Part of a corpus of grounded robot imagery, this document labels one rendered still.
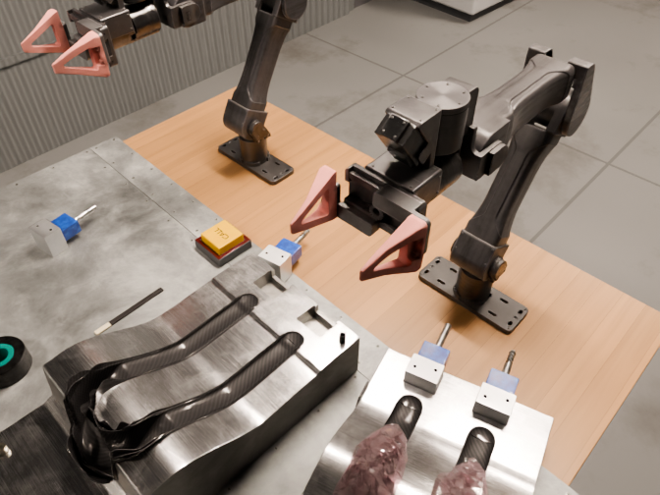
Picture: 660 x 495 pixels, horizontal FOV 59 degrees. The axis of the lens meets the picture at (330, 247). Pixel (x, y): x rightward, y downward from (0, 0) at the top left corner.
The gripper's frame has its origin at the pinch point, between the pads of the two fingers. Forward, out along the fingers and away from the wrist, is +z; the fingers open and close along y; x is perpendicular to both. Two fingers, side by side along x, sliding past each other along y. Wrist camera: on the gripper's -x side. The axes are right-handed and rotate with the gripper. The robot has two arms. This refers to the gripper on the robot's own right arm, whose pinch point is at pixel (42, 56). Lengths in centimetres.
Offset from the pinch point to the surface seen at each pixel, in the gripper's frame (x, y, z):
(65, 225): 35.9, -6.9, 5.5
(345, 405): 40, 58, -5
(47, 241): 35.6, -5.0, 10.2
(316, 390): 36, 55, -2
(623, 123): 123, 25, -252
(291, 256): 36, 32, -19
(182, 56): 104, -164, -123
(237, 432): 30, 54, 12
